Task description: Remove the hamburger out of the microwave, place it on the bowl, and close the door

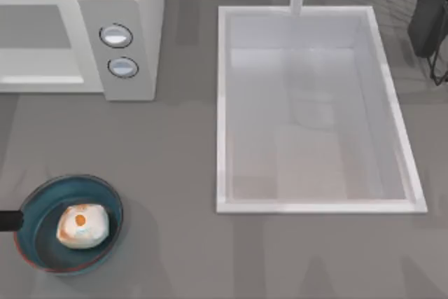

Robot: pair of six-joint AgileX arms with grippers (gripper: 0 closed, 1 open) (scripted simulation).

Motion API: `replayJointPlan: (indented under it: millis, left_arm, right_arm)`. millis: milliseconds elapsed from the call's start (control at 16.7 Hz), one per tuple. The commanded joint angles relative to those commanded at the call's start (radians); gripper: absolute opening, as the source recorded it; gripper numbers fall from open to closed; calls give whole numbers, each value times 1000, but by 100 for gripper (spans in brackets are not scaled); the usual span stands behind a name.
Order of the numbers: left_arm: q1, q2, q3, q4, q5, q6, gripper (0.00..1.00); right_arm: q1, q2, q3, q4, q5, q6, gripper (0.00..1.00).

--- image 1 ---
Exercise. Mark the white sink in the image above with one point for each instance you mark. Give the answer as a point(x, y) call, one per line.
point(315, 120)

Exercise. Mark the round microwave knob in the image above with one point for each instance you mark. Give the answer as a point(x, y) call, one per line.
point(115, 35)
point(122, 67)

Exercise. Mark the pale microwave oven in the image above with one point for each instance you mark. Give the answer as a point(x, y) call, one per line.
point(140, 15)

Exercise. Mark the fried egg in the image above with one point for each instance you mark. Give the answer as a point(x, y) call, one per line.
point(83, 226)

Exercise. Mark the teal frying pan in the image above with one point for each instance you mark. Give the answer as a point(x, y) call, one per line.
point(42, 243)

